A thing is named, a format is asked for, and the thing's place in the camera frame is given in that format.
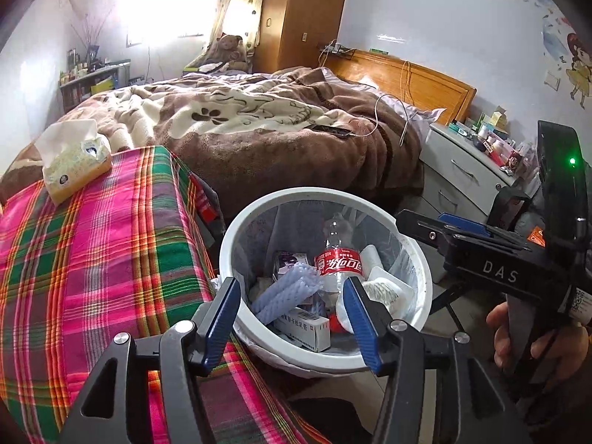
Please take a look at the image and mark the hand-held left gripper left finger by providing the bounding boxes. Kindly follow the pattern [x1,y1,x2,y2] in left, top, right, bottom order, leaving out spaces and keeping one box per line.
[60,276,242,444]

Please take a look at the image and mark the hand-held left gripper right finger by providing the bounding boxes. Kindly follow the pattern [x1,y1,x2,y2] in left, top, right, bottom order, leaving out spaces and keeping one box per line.
[342,276,532,444]

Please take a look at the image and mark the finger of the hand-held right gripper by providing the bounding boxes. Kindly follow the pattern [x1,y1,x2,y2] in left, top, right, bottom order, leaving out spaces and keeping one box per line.
[395,209,458,265]
[438,213,532,244]

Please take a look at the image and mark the pale plastic tub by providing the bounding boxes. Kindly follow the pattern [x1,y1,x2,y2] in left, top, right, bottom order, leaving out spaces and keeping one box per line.
[363,266,414,320]

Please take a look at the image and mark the long white medicine box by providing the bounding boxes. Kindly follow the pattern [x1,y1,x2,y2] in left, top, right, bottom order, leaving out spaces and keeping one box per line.
[273,307,331,352]

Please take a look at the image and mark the red label plastic bottle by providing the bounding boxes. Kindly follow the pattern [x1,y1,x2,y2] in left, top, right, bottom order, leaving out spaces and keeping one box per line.
[314,215,366,287]

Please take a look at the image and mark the lavender foam net sleeve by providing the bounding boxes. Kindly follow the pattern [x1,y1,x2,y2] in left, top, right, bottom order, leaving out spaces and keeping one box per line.
[252,261,322,324]

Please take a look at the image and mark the white round trash bin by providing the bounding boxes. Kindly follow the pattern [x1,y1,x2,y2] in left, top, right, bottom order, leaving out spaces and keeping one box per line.
[218,187,433,371]

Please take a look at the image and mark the small white carton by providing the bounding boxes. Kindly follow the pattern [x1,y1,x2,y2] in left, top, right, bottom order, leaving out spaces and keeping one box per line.
[273,250,312,283]

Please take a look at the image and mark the clear plastic bin liner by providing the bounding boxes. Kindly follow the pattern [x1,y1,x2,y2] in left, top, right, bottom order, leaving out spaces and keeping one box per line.
[222,194,431,366]

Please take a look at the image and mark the person's right hand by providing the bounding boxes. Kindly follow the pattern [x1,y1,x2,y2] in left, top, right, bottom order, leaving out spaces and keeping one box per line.
[485,300,592,386]

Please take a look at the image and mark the grey nightstand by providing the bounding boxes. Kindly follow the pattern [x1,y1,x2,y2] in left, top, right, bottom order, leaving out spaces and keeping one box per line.
[418,122,519,223]

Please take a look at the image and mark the grey red folded cloth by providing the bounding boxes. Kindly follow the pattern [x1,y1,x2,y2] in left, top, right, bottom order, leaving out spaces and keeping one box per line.
[189,173,227,241]

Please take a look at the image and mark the plaid covered table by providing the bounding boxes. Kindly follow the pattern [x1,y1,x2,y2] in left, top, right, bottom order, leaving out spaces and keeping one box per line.
[0,145,320,444]

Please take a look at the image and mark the black smartphone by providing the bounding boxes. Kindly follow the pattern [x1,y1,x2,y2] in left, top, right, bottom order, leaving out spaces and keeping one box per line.
[312,122,352,139]

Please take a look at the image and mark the wooden bed headboard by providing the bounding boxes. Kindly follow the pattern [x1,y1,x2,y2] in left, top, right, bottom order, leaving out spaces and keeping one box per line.
[333,50,477,125]

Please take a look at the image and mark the bed with brown blanket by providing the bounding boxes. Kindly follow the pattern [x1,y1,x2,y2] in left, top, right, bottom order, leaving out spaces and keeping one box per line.
[0,67,424,223]

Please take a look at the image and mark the power strip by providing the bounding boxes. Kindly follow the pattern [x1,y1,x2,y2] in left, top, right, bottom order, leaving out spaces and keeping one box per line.
[317,43,354,58]

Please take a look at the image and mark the yellow tissue pack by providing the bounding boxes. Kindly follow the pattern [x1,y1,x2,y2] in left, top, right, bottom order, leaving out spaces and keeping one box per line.
[37,119,113,205]

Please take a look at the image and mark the wooden wardrobe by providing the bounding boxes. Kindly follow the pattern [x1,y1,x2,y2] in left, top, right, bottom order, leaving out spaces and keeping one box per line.
[252,0,353,75]

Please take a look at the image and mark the brown teddy bear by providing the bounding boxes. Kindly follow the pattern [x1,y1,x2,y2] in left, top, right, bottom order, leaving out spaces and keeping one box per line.
[203,33,248,72]

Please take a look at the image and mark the cluttered shelf unit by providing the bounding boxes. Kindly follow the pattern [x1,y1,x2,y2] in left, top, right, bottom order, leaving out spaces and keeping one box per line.
[60,59,132,112]

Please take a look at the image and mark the patterned curtain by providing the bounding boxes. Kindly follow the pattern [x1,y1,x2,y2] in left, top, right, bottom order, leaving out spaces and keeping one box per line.
[208,0,269,51]

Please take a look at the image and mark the dried branches in vase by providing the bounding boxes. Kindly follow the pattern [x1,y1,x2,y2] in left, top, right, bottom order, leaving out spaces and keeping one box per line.
[69,9,112,56]

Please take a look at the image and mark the white charging cable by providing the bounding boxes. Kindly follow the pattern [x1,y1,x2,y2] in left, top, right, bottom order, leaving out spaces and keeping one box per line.
[351,94,412,146]

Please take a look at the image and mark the cartoon girl wall sticker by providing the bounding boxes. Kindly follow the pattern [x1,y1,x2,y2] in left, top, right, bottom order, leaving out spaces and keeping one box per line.
[562,32,592,109]

